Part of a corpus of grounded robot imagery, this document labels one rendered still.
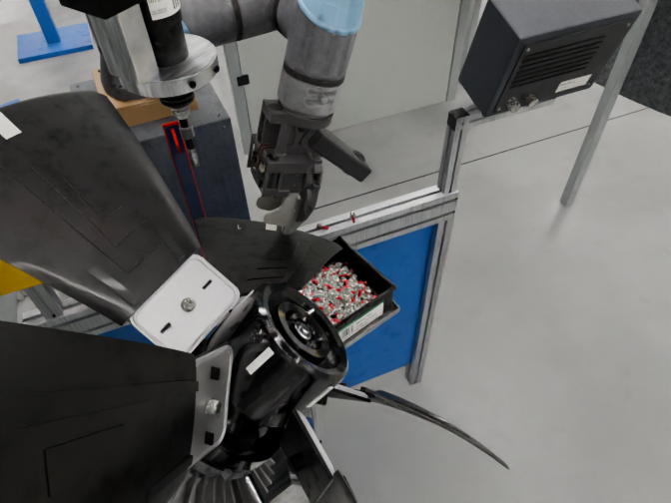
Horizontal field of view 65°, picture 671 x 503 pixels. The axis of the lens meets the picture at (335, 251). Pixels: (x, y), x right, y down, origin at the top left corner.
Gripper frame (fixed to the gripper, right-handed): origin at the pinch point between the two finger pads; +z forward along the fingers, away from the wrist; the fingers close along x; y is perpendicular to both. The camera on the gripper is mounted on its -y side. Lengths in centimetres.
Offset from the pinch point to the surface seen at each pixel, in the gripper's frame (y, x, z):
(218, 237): 10.8, -0.5, 1.4
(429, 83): -148, -162, 51
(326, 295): -12.5, -2.7, 20.6
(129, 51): 25.8, 21.6, -34.7
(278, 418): 14.7, 33.4, -6.7
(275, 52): -60, -162, 41
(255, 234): 5.4, 0.0, 1.0
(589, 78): -65, -14, -21
